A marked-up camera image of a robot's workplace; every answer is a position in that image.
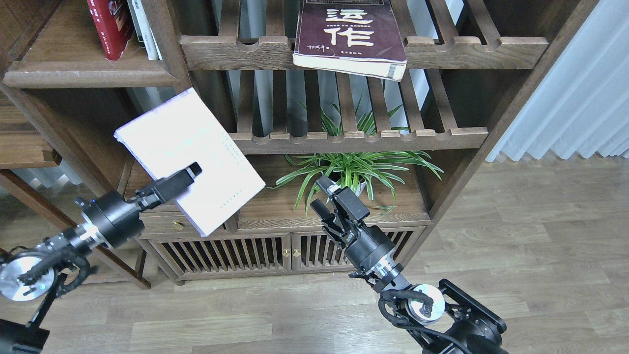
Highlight white purple book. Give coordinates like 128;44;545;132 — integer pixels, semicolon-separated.
114;88;265;237

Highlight white upright books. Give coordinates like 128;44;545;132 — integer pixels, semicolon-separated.
128;0;162;60

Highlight red survival guide book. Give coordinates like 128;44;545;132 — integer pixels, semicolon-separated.
87;0;134;61

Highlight white pleated curtain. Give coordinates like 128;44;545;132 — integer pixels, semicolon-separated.
486;0;629;163

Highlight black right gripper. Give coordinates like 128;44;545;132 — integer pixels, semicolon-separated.
310;176;411;291

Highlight green spider plant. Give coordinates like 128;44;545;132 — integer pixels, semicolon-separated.
268;93;444;217

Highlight brass drawer knob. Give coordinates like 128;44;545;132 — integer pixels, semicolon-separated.
172;220;184;231

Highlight dark maroon book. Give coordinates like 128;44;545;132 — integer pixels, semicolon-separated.
293;0;407;82

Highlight wooden side furniture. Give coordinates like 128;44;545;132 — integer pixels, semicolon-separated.
0;93;151;290

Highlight dark wooden bookshelf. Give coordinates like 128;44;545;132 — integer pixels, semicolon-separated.
1;0;597;262

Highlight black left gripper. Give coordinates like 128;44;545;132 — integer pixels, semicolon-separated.
75;163;202;250

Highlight white plant pot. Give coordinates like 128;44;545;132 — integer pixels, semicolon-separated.
329;173;366;196

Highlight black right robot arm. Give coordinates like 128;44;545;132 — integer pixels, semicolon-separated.
312;176;506;354

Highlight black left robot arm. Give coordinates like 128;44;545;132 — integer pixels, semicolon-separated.
0;163;202;354

